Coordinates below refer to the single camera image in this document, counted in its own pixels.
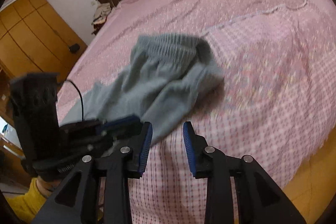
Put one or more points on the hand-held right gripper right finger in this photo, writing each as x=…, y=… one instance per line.
x=188, y=150

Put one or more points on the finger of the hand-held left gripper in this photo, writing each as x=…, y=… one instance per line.
x=120, y=123
x=86, y=144

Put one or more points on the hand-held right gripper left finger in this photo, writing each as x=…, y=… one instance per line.
x=145, y=150

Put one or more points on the grey-blue fleece pants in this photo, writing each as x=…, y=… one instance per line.
x=162, y=82

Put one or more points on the person's yellow sleeved left forearm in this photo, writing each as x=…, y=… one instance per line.
x=26, y=203

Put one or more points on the small black device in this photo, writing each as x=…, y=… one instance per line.
x=74, y=48

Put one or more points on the tall wooden wardrobe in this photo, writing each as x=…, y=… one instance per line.
x=31, y=35

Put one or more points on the dark wooden nightstand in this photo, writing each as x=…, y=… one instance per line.
x=97, y=28

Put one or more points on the pink checked floral bed sheet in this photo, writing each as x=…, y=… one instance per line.
x=262, y=82

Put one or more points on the pile of clothes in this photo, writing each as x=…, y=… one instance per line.
x=101, y=12

